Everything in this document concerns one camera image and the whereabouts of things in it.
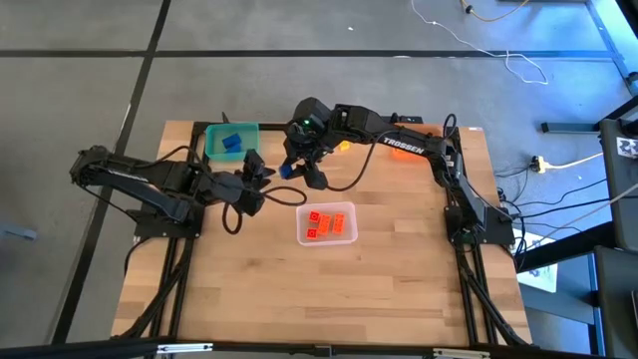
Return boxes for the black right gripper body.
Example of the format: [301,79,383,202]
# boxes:
[283,97,333,164]

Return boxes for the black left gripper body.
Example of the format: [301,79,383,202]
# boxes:
[216,172,253,203]

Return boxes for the green plastic bin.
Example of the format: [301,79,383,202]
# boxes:
[203,121,261,164]

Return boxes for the clear plastic bin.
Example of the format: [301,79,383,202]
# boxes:
[295,200,360,247]

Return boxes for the orange plastic bin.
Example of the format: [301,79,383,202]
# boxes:
[391,123,450,163]

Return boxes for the gray floor scrap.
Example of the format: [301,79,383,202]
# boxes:
[0,220,40,241]

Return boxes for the black rig crossbar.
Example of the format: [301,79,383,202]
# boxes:
[0,336,638,359]

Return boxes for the white paper sheet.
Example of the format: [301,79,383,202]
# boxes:
[517,233,558,294]

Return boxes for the black floor foot bar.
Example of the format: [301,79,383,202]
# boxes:
[540,121,603,135]

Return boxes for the black diagonal floor beam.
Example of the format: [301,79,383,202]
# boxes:
[512,220,615,273]

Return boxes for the black white fiducial tag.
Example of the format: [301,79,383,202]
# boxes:
[616,136,638,160]

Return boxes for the blue metal table leg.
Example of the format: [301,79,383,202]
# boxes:
[585,0,638,97]

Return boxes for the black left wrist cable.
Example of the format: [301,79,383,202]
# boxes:
[221,185,308,235]

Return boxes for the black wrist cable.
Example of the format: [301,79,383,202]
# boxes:
[221,185,308,235]
[326,128,401,193]

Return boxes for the black aluminium table frame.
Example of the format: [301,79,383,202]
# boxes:
[112,121,533,350]

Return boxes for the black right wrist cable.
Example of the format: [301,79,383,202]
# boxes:
[326,128,401,193]

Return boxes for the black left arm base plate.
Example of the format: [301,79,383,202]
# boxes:
[133,198,205,239]

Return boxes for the silver metal bracket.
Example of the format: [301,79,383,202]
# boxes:
[431,347,492,359]
[156,342,214,356]

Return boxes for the white floor cable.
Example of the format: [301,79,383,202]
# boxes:
[411,0,549,86]

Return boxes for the black cable bundle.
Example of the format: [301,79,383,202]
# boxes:
[461,248,532,348]
[119,237,196,340]

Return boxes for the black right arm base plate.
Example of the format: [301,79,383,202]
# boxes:
[445,206,514,246]

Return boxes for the orange floor cable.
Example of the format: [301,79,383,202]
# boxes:
[461,0,529,24]

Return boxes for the white power cord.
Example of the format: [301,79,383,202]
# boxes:
[544,152,605,171]

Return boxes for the gray floor cable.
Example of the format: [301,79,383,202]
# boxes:
[577,181,638,221]

